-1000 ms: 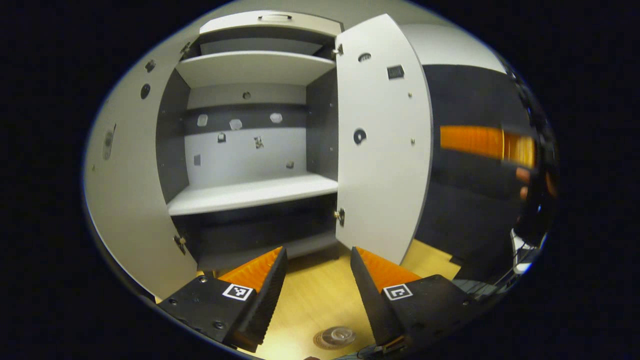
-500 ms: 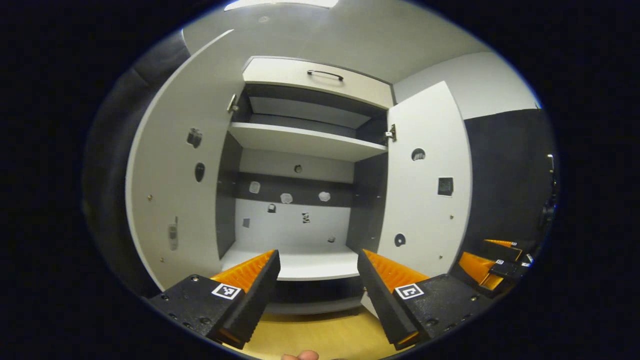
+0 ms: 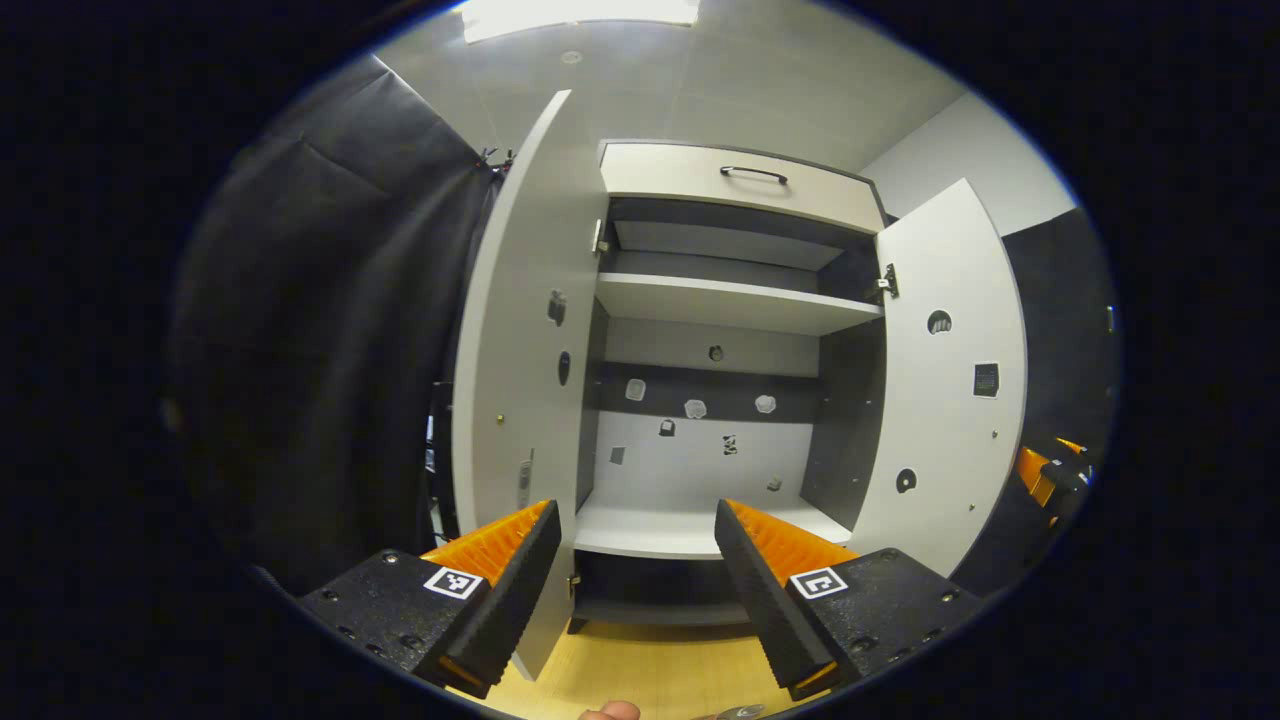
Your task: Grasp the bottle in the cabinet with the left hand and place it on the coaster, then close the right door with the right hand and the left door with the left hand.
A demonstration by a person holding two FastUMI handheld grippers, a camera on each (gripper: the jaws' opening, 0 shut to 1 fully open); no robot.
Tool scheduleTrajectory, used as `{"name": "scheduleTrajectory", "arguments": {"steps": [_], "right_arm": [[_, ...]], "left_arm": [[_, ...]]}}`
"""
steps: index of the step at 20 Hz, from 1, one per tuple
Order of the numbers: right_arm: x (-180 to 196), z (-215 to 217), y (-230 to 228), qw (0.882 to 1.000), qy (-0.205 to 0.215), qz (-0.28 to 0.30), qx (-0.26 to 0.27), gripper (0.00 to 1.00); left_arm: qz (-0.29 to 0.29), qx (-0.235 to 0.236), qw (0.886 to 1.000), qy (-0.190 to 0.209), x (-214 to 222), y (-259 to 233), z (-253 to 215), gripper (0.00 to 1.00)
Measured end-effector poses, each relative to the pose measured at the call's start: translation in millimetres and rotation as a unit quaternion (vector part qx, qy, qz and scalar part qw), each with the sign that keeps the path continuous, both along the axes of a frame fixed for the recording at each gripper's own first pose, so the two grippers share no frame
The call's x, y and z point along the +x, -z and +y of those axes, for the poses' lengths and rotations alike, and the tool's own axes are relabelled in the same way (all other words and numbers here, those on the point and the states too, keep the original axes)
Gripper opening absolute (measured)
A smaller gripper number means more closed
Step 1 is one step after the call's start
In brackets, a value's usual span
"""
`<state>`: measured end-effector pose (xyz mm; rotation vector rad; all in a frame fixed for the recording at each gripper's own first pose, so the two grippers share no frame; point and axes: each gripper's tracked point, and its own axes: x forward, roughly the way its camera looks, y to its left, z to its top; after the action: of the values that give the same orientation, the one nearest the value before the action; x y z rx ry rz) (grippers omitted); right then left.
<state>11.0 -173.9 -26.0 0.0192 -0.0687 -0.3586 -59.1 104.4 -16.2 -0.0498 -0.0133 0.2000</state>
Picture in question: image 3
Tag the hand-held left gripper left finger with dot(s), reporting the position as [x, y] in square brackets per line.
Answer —
[520, 590]

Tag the ceiling light panel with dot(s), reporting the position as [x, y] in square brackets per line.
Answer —
[580, 15]

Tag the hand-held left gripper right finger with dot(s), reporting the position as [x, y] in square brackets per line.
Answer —
[760, 590]

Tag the white and grey cabinet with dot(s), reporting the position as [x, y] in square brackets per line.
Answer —
[700, 470]

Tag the white cabinet door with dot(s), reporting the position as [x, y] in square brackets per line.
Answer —
[950, 430]
[520, 350]

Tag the white drawer front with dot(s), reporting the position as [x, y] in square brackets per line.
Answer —
[680, 175]

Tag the white cabinet shelf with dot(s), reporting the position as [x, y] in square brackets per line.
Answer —
[730, 300]

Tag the metal door hinge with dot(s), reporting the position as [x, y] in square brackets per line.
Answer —
[600, 238]
[887, 282]

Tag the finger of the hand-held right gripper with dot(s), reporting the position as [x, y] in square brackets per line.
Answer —
[1072, 478]
[1035, 475]

